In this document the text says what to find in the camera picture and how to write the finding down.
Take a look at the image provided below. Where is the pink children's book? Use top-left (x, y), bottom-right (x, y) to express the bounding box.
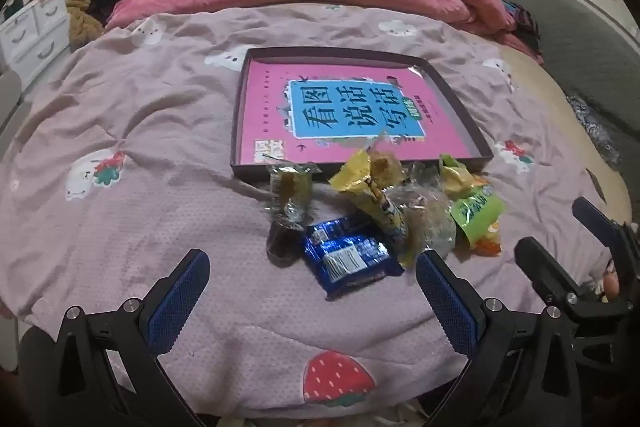
top-left (240, 59), bottom-right (473, 165)

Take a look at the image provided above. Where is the colourful clothes pile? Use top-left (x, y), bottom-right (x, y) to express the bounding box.
top-left (495, 0), bottom-right (543, 58)

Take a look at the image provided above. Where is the white drawer chest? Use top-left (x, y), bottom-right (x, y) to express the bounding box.
top-left (0, 0), bottom-right (71, 85)

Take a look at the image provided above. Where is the dark cardboard tray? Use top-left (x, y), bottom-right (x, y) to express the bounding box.
top-left (229, 48), bottom-right (496, 184)

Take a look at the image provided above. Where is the pink printed bed sheet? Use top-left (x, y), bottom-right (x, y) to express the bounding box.
top-left (0, 4), bottom-right (626, 423)

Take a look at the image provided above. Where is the brown plush toy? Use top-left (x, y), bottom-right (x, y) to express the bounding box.
top-left (65, 0), bottom-right (106, 50)

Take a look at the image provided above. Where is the yellow pastry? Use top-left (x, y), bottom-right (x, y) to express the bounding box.
top-left (437, 154), bottom-right (481, 198)

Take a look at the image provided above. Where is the clear-wrapped floss pastry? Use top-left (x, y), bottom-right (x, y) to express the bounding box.
top-left (390, 187), bottom-right (458, 258)

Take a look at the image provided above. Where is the dark round snack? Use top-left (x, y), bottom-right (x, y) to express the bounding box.
top-left (267, 219), bottom-right (307, 267)

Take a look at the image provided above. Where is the green snack packet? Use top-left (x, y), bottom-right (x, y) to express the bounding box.
top-left (447, 192), bottom-right (506, 253)

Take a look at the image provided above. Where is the blue snack packet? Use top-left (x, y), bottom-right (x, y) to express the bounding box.
top-left (304, 234), bottom-right (405, 300)
top-left (305, 217), bottom-right (373, 248)

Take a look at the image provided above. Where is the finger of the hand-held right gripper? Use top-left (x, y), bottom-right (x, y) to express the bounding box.
top-left (571, 196), bottom-right (640, 258)
top-left (514, 237), bottom-right (635, 323)

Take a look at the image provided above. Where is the yellow cartoon snack packet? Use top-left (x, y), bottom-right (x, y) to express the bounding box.
top-left (328, 149), bottom-right (416, 268)

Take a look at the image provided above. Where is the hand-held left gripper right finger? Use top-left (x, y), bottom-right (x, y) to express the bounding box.
top-left (416, 251), bottom-right (581, 427)

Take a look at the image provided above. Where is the green clear-wrapped snack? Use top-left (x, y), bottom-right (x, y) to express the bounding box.
top-left (264, 161), bottom-right (321, 228)

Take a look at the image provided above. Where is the dark patterned cloth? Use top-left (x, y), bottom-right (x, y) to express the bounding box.
top-left (565, 93), bottom-right (626, 168)

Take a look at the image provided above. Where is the clear-wrapped round pastry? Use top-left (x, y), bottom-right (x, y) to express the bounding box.
top-left (402, 161), bottom-right (443, 195)

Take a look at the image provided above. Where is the beige mattress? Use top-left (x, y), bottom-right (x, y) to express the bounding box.
top-left (492, 42), bottom-right (640, 228)

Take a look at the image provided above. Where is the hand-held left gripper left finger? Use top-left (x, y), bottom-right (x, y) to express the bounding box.
top-left (52, 248), bottom-right (211, 427)

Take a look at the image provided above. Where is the grey headboard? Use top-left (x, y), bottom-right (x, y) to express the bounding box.
top-left (472, 0), bottom-right (640, 148)

